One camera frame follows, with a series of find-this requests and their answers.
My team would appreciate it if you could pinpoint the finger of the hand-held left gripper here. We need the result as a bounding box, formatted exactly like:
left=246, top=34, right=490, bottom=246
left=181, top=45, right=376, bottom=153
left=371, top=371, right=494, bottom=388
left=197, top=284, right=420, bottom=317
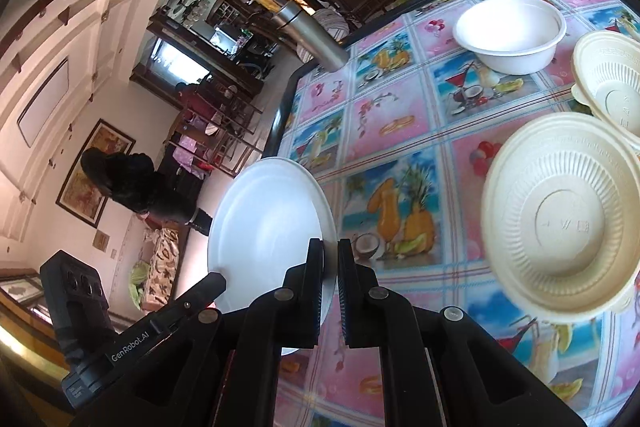
left=145, top=272, right=227, bottom=333

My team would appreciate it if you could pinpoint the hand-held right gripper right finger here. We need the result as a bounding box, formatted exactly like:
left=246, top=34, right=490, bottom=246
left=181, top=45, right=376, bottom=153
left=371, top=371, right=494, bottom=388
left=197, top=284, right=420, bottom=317
left=337, top=238, right=576, bottom=427

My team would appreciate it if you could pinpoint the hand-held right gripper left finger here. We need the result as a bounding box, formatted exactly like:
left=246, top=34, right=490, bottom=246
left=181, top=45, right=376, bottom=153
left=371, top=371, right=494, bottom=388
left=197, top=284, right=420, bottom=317
left=125, top=238, right=326, bottom=427

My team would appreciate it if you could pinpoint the white round plate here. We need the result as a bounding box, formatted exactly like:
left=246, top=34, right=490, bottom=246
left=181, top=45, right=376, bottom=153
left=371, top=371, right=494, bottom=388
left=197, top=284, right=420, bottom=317
left=207, top=157, right=338, bottom=358

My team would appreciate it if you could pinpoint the beige ribbed disposable bowl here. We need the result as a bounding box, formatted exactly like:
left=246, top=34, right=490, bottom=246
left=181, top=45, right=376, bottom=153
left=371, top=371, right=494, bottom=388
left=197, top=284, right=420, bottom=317
left=570, top=31, right=640, bottom=152
left=481, top=112, right=640, bottom=325

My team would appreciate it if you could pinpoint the floral patterned sofa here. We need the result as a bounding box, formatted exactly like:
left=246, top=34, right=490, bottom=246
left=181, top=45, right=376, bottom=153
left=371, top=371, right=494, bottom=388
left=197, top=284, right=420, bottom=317
left=130, top=227, right=183, bottom=313

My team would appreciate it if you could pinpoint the fruit print pink tablecloth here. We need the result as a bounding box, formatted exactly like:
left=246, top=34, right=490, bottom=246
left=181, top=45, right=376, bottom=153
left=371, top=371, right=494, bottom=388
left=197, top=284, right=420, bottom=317
left=270, top=0, right=640, bottom=427

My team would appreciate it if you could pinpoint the small steel thermos bottle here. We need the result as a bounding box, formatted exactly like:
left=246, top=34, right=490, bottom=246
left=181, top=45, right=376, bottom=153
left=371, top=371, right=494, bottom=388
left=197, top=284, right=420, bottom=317
left=274, top=0, right=351, bottom=72

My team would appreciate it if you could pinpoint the striped cushion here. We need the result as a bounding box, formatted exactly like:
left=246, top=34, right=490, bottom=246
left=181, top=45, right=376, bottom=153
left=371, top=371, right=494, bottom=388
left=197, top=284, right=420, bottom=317
left=312, top=7, right=348, bottom=42

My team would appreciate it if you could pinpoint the white disposable bowl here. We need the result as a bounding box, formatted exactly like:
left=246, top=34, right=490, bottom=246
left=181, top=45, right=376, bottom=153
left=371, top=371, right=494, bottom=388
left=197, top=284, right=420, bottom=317
left=452, top=0, right=568, bottom=75

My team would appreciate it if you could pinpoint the framed wall painting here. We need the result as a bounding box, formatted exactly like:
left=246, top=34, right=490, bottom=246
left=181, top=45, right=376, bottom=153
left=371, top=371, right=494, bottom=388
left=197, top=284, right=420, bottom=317
left=55, top=119, right=137, bottom=229

